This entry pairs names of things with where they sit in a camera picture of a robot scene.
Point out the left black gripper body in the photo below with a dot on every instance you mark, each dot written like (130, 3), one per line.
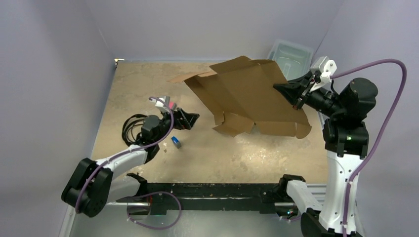
(166, 122)

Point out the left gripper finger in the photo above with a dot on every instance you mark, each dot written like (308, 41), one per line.
(189, 117)
(186, 123)

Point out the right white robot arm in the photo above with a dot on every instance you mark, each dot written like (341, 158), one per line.
(346, 142)

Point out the aluminium frame rail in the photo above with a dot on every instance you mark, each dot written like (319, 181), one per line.
(130, 185)

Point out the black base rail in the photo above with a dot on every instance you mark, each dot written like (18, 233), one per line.
(265, 198)

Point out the blue and grey small block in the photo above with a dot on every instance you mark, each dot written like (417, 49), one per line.
(176, 142)

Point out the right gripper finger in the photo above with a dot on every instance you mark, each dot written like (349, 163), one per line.
(291, 92)
(303, 80)

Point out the brown cardboard box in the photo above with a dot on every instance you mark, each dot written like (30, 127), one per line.
(240, 95)

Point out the clear plastic storage bin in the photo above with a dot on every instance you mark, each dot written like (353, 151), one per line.
(293, 59)

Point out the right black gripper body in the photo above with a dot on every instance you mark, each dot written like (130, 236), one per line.
(303, 92)

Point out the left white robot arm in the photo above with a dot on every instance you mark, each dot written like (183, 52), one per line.
(89, 187)

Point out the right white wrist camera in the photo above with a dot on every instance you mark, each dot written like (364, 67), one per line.
(322, 69)

